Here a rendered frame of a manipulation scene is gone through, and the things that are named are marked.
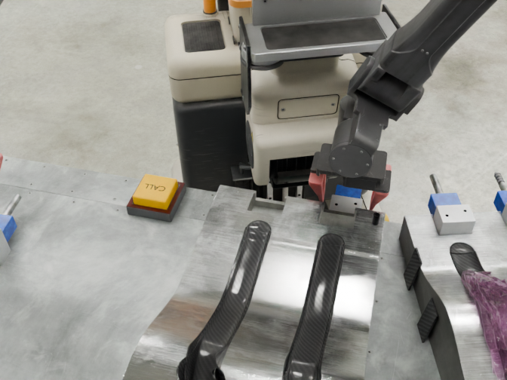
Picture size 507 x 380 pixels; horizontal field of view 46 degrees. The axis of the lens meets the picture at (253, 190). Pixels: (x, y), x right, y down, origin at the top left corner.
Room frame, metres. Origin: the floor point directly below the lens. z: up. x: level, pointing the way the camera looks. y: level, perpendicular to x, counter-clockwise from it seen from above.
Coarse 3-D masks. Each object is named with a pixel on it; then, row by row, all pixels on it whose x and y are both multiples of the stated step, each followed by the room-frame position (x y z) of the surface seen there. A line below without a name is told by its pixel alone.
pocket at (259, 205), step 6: (252, 198) 0.66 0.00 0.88; (258, 198) 0.67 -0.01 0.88; (252, 204) 0.66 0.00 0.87; (258, 204) 0.66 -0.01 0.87; (264, 204) 0.66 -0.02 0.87; (270, 204) 0.66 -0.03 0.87; (276, 204) 0.65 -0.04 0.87; (282, 204) 0.65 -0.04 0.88; (252, 210) 0.65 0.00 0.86; (258, 210) 0.65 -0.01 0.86; (264, 210) 0.65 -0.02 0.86; (270, 210) 0.65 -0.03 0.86; (276, 210) 0.65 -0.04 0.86; (282, 210) 0.65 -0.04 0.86
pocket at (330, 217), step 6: (324, 210) 0.64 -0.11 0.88; (330, 210) 0.64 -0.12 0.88; (324, 216) 0.63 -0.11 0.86; (330, 216) 0.63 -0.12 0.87; (336, 216) 0.63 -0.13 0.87; (342, 216) 0.63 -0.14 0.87; (348, 216) 0.62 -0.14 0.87; (354, 216) 0.62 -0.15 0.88; (318, 222) 0.61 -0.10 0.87; (324, 222) 0.62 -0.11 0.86; (330, 222) 0.62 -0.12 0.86; (336, 222) 0.62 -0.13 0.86; (342, 222) 0.62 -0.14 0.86; (348, 222) 0.62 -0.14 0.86; (354, 222) 0.62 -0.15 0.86
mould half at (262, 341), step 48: (240, 192) 0.66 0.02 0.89; (240, 240) 0.57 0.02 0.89; (288, 240) 0.57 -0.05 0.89; (192, 288) 0.49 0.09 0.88; (288, 288) 0.48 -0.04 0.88; (144, 336) 0.38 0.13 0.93; (192, 336) 0.39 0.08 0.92; (240, 336) 0.39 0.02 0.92; (288, 336) 0.40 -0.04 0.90; (336, 336) 0.40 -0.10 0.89
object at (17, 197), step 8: (16, 200) 0.72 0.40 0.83; (8, 208) 0.70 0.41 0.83; (0, 216) 0.67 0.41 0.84; (8, 216) 0.67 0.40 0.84; (0, 224) 0.65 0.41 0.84; (8, 224) 0.66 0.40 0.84; (16, 224) 0.67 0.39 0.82; (0, 232) 0.63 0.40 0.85; (8, 232) 0.65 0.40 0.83; (0, 240) 0.62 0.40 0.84; (8, 240) 0.64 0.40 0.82; (0, 248) 0.61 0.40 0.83; (8, 248) 0.63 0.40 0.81; (0, 256) 0.61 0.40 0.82; (0, 264) 0.60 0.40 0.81
